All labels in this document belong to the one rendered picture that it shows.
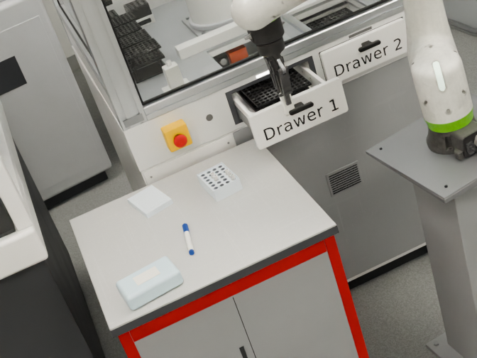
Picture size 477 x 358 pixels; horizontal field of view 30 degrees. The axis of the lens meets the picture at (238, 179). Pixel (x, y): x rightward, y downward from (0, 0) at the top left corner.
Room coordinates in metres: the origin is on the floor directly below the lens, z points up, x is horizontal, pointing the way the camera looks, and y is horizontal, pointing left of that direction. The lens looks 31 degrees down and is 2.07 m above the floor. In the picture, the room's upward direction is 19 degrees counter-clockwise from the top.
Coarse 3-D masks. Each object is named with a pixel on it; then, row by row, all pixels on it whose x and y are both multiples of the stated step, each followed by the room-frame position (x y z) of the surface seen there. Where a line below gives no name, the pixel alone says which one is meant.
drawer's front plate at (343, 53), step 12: (396, 24) 2.50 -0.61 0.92; (360, 36) 2.49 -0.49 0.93; (372, 36) 2.49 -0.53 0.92; (384, 36) 2.49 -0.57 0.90; (396, 36) 2.50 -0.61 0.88; (336, 48) 2.47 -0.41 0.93; (348, 48) 2.47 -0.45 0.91; (372, 48) 2.49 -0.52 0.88; (324, 60) 2.46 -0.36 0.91; (336, 60) 2.46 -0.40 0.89; (348, 60) 2.47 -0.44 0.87; (360, 60) 2.48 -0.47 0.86; (372, 60) 2.48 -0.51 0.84; (384, 60) 2.49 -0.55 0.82; (324, 72) 2.47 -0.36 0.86; (348, 72) 2.47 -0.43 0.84
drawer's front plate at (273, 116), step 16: (336, 80) 2.27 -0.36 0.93; (304, 96) 2.25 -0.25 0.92; (320, 96) 2.26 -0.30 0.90; (336, 96) 2.26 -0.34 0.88; (256, 112) 2.23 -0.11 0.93; (272, 112) 2.23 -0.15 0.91; (304, 112) 2.24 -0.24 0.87; (320, 112) 2.25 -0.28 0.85; (336, 112) 2.26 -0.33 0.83; (256, 128) 2.22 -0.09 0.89; (288, 128) 2.23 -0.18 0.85; (304, 128) 2.24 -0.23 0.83; (256, 144) 2.23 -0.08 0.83; (272, 144) 2.22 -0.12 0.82
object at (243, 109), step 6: (300, 66) 2.50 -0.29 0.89; (300, 72) 2.52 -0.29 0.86; (306, 72) 2.46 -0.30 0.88; (312, 72) 2.43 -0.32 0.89; (306, 78) 2.48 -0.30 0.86; (312, 78) 2.42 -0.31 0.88; (318, 78) 2.38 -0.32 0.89; (312, 84) 2.43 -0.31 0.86; (318, 84) 2.38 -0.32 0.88; (234, 96) 2.45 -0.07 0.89; (234, 102) 2.43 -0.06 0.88; (240, 102) 2.40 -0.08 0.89; (240, 108) 2.38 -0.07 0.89; (246, 108) 2.35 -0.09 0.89; (240, 114) 2.39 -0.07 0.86; (246, 114) 2.32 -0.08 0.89; (246, 120) 2.33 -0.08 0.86
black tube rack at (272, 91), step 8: (296, 72) 2.46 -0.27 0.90; (264, 80) 2.48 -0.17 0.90; (272, 80) 2.47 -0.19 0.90; (296, 80) 2.40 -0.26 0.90; (304, 80) 2.39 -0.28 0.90; (248, 88) 2.46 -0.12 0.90; (256, 88) 2.44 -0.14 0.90; (264, 88) 2.42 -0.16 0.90; (272, 88) 2.40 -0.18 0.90; (304, 88) 2.39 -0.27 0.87; (240, 96) 2.50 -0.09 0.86; (248, 96) 2.41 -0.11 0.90; (256, 96) 2.40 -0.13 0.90; (264, 96) 2.38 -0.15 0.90; (272, 96) 2.36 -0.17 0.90; (248, 104) 2.43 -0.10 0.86; (272, 104) 2.36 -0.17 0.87
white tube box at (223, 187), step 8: (216, 168) 2.24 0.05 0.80; (224, 168) 2.23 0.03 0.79; (200, 176) 2.23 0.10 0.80; (208, 176) 2.21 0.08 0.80; (224, 176) 2.18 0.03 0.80; (200, 184) 2.23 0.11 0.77; (208, 184) 2.17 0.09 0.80; (216, 184) 2.15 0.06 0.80; (224, 184) 2.14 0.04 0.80; (232, 184) 2.14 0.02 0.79; (240, 184) 2.14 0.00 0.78; (208, 192) 2.18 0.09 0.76; (216, 192) 2.12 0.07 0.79; (224, 192) 2.13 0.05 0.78; (232, 192) 2.13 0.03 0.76; (216, 200) 2.12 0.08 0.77
